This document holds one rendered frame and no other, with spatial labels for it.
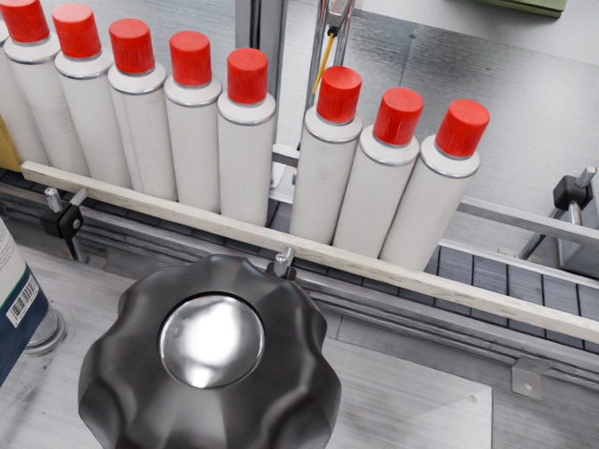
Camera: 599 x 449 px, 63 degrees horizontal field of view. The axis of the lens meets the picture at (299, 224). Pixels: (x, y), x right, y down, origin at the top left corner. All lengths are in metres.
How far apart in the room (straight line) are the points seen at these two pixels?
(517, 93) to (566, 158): 0.17
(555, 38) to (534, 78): 0.18
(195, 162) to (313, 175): 0.12
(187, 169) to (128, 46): 0.13
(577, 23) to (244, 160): 0.97
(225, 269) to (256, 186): 0.33
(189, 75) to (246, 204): 0.14
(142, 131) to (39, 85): 0.10
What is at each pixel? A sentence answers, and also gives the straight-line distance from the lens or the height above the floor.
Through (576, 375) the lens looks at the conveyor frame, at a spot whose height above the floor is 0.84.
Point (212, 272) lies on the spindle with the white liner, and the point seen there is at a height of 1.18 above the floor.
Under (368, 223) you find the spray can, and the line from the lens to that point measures 0.46.
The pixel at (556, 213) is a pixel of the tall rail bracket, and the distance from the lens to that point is 0.61.
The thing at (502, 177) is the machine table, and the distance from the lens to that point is 0.78.
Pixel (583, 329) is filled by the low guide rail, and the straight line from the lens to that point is 0.55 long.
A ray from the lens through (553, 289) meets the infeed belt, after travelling 0.60.
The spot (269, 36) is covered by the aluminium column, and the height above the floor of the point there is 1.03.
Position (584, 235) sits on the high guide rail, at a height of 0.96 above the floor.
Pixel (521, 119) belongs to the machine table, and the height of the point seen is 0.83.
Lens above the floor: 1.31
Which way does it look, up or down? 50 degrees down
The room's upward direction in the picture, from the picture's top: 9 degrees clockwise
